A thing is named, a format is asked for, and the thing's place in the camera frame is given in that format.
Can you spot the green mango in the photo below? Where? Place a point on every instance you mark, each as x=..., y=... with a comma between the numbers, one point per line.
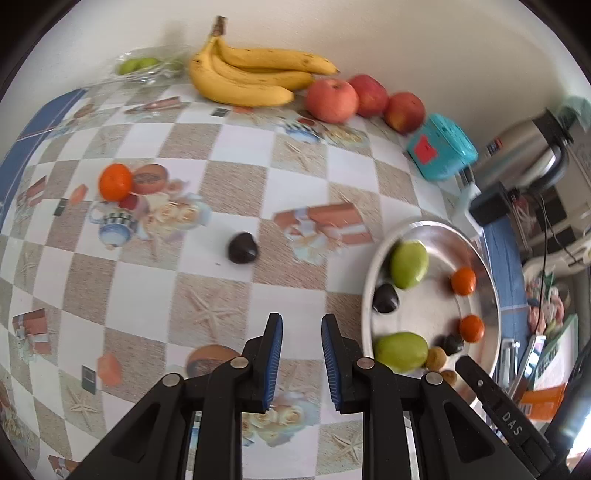
x=400, y=352
x=409, y=265

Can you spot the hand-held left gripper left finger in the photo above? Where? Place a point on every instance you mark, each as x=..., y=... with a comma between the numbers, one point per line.
x=272, y=364

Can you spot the clear plastic clamshell container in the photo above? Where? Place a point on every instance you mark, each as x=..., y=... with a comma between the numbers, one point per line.
x=147, y=76

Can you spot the steel thermos kettle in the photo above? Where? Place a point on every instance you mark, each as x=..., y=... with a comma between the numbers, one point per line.
x=521, y=143

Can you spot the orange packet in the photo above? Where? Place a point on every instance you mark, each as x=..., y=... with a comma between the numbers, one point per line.
x=542, y=401

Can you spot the small tangerine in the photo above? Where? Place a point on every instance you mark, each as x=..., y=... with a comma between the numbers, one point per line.
x=472, y=327
x=463, y=281

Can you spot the round metal plate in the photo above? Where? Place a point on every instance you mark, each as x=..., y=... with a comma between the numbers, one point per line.
x=425, y=309

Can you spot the teal plastic box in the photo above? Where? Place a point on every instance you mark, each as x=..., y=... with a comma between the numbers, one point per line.
x=443, y=152

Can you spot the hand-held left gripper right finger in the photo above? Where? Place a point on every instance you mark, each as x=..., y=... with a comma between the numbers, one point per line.
x=331, y=364

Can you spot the large orange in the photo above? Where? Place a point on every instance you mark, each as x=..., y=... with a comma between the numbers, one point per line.
x=115, y=182

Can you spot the black power adapter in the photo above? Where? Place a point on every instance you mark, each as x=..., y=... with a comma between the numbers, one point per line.
x=489, y=205

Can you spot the small brown kiwi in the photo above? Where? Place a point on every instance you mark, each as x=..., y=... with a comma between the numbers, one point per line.
x=436, y=357

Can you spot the dark plum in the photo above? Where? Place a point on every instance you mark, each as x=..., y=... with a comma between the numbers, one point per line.
x=242, y=248
x=451, y=344
x=385, y=297

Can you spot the white plastic holder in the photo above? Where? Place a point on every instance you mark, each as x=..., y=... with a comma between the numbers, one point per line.
x=464, y=203

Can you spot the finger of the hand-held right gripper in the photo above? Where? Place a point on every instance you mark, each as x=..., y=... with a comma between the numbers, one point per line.
x=498, y=406

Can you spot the yellow banana bunch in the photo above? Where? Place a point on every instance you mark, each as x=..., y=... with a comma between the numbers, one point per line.
x=240, y=87

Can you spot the red apple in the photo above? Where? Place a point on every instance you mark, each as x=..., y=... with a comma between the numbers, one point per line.
x=371, y=92
x=331, y=101
x=405, y=113

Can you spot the green printed packet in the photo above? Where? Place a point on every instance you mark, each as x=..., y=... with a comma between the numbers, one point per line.
x=556, y=355

